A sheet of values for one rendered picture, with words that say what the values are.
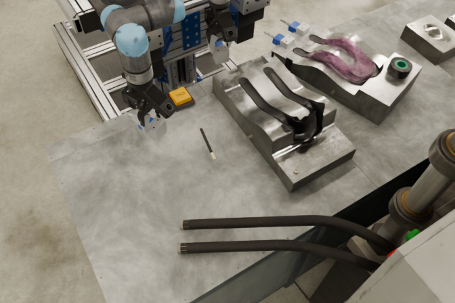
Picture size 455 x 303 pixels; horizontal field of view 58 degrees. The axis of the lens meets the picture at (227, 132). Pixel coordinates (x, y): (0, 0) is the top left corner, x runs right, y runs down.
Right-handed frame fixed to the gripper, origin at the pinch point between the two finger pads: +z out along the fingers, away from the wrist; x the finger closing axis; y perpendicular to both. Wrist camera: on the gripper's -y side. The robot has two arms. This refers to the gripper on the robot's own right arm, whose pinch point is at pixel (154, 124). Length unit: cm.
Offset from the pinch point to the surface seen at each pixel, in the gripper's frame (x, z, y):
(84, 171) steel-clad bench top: 19.3, 15.1, 15.7
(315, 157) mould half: -22, 9, -47
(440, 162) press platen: -6, -32, -73
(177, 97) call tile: -20.7, 11.4, 7.2
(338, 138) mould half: -33, 9, -50
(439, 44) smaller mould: -98, 8, -67
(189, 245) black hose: 23.0, 11.6, -28.3
